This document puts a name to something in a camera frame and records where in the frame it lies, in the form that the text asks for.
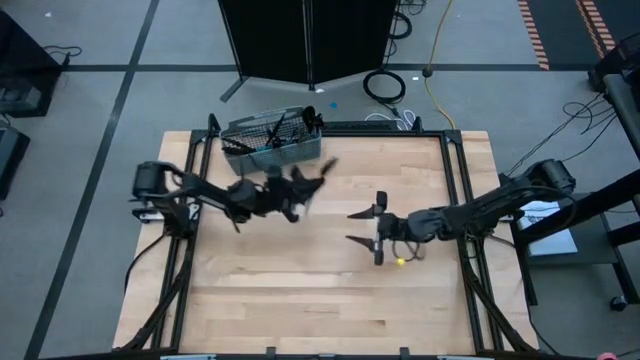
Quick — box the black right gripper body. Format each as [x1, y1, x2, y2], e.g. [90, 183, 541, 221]
[372, 190, 417, 267]

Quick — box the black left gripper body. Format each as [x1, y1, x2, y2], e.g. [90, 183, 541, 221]
[257, 165, 324, 224]

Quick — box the black power strip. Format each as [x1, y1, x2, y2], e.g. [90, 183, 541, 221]
[322, 119, 401, 133]

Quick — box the black folding partition screen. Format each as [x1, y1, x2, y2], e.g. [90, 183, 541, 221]
[217, 0, 401, 104]

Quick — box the white paper sheet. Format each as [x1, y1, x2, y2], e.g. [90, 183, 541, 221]
[516, 199, 580, 258]

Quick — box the black side table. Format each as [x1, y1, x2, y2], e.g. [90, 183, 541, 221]
[509, 168, 640, 307]

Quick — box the grey workbench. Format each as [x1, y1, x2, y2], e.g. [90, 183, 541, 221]
[602, 73, 640, 161]

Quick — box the black equipment case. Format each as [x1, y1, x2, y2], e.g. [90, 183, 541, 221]
[0, 124, 31, 201]

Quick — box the black equipment cabinet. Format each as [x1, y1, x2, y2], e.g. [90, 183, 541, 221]
[0, 9, 64, 119]

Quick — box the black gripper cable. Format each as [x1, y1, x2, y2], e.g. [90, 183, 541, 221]
[391, 239, 426, 264]

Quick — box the black metal table frame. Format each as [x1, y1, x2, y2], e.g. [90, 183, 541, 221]
[119, 113, 539, 357]

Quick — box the white cable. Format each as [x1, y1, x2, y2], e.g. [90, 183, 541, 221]
[364, 109, 417, 132]

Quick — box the coiled black cable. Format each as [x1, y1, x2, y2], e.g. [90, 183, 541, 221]
[362, 69, 407, 119]

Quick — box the yellow extension cable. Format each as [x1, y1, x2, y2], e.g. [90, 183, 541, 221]
[422, 0, 457, 130]

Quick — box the black looped cable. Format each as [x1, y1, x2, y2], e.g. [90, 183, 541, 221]
[389, 0, 426, 66]

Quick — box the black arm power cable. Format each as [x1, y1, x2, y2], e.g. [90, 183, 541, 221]
[123, 232, 169, 295]

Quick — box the black floor cable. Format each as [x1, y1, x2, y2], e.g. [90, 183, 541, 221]
[504, 93, 605, 175]
[562, 113, 621, 164]

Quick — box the thin black cable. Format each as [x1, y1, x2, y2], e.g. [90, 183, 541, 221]
[43, 44, 84, 66]

